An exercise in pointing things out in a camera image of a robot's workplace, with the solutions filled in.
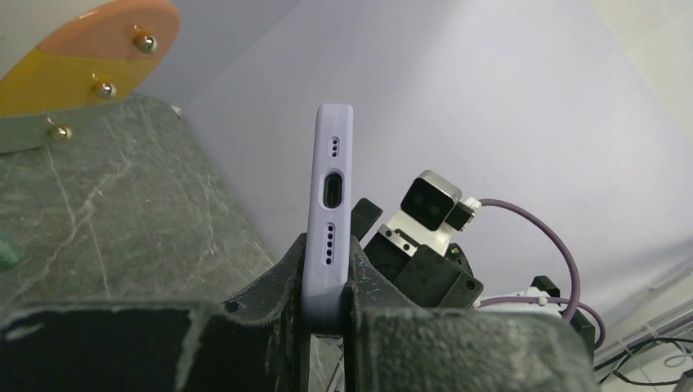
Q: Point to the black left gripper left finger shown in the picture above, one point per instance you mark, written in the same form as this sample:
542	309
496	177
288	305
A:
253	341

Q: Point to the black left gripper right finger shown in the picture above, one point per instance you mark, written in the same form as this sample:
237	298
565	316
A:
391	344

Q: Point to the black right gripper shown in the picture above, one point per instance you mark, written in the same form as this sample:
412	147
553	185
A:
420	273

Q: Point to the phone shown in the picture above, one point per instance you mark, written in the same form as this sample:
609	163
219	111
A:
328	235

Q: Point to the small green plastic tool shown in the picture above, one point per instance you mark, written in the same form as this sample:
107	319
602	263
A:
10	254

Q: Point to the round beige drawer cabinet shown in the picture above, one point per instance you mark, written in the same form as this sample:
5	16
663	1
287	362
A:
66	63

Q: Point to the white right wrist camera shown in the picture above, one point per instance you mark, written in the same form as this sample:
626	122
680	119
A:
432	210

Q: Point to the aluminium frame rail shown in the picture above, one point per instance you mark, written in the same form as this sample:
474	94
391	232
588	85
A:
650	350

